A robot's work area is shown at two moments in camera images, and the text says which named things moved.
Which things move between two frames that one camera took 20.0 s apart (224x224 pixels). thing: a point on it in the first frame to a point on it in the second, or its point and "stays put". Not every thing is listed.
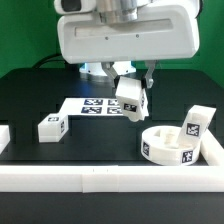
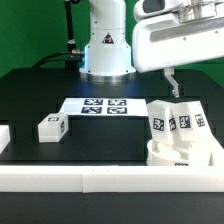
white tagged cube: x=53 y=127 stays put
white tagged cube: x=132 y=97 to x=163 y=121
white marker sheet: x=91 y=106 stays put
